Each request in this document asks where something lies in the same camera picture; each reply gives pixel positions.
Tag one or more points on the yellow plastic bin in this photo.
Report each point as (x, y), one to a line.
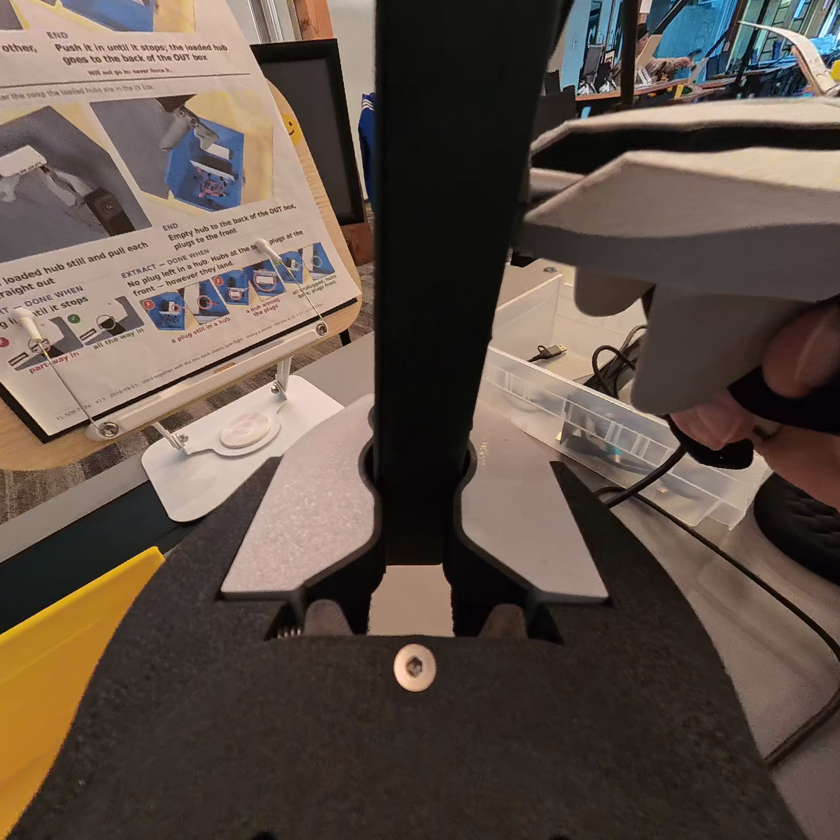
(52, 689)

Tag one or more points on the black flat monitor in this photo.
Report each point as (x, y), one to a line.
(315, 131)

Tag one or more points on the person's right hand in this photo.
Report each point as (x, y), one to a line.
(807, 354)

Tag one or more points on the black mesh cushion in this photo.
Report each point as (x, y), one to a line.
(800, 531)

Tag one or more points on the printed instruction sheet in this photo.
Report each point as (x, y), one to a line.
(164, 197)

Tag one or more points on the white document stand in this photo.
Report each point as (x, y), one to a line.
(216, 479)

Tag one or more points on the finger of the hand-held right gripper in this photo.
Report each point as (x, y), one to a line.
(722, 216)
(722, 115)

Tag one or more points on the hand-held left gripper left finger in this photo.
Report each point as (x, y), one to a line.
(302, 525)

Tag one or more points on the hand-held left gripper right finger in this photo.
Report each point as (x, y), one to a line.
(531, 531)

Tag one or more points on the wooden document board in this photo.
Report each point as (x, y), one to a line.
(39, 453)

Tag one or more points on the long black usb hub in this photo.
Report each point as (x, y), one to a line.
(446, 262)

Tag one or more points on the blue striped bag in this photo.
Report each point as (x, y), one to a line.
(367, 144)

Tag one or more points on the clear plastic bin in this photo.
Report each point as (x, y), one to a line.
(590, 407)

